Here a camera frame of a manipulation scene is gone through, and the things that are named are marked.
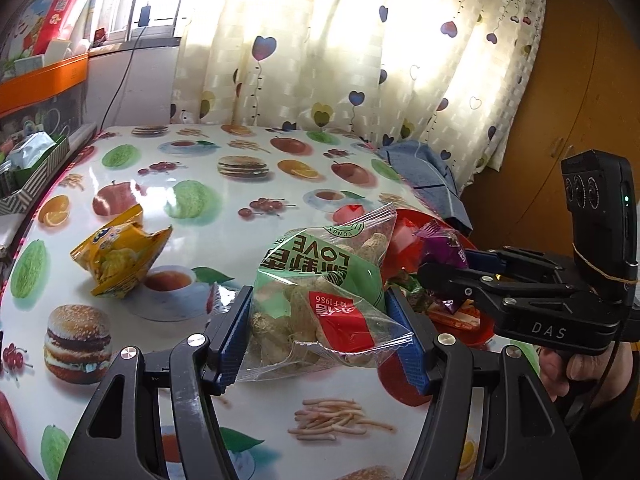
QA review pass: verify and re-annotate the purple snack packet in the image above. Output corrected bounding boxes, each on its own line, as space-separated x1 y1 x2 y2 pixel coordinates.
410 220 471 271

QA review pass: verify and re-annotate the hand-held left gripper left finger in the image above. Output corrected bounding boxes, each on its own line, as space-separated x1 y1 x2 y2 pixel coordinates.
70 285 255 480

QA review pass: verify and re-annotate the heart print curtain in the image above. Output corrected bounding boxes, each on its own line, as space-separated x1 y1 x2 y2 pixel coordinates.
170 0 548 186

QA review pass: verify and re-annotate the blue cloth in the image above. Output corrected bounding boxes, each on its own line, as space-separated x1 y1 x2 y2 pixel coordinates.
375 140 473 233

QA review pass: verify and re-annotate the black charger cable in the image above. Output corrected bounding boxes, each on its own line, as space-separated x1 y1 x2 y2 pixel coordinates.
100 25 146 128

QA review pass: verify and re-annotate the silver foil packet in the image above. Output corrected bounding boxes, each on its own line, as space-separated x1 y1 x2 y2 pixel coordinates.
7 132 56 171

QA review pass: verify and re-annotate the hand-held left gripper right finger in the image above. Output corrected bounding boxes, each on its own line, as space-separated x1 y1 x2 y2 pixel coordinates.
385 287 583 480

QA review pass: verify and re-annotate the yellow chips bag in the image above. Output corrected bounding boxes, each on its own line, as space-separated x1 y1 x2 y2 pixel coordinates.
70 205 173 300

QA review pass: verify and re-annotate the food print tablecloth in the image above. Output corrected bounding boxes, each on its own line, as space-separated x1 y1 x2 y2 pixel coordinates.
0 125 546 480

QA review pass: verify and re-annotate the brown wooden cabinet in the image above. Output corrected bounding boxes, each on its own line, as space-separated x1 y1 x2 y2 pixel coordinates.
460 0 640 261

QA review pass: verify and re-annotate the red cartoon gift box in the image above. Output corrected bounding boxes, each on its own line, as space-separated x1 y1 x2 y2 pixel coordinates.
0 0 103 61

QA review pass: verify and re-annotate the red plastic basket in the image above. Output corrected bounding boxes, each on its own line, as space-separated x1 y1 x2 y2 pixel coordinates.
377 210 496 406

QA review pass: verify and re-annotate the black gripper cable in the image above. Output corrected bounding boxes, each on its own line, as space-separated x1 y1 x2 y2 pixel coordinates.
567 340 623 428

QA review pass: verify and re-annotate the striped tray box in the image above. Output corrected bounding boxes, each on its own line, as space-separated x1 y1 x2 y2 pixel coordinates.
0 132 71 216

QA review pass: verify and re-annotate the clear container with orange lid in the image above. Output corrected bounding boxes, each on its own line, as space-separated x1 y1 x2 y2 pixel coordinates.
0 52 91 146

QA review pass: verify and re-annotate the person's right hand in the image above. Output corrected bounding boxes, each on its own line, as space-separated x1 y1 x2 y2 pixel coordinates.
539 345 623 403

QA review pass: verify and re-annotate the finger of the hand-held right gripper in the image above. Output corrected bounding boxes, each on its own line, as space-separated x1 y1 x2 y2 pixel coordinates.
417 262 574 309
467 246 576 286

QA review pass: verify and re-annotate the clear peanut bag green label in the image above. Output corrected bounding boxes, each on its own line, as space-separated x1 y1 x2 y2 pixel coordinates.
235 202 416 383

